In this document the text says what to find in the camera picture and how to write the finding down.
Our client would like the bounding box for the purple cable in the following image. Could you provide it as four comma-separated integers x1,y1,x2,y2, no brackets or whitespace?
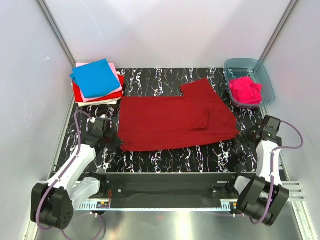
199,119,305,225
36,109,107,240

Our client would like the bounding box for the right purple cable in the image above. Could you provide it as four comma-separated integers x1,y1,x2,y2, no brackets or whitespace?
199,119,305,225

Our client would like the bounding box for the pink folded t shirt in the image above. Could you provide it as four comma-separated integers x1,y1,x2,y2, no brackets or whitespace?
72,62,123,103

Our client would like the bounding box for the red folded t shirt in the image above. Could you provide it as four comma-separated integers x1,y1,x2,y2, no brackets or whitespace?
72,74,125,103

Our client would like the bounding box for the dark red t shirt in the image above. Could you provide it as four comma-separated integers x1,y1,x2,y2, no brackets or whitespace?
118,78,239,152

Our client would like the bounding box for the white folded t shirt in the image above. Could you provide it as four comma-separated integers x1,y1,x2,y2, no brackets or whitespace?
76,98,120,107

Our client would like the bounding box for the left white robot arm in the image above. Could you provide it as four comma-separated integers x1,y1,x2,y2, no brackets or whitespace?
30,117,121,230

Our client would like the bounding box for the magenta crumpled t shirt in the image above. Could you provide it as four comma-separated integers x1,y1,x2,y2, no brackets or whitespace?
229,76,263,105

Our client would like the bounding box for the blue folded t shirt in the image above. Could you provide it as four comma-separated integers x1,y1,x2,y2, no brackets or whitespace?
70,59,120,98

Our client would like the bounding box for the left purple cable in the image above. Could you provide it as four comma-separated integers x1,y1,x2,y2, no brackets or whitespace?
36,109,107,240

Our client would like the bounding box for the teal plastic bin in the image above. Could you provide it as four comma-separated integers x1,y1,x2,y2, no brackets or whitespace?
224,58,275,109

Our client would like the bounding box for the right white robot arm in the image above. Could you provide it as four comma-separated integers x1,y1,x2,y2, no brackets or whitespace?
227,115,290,226

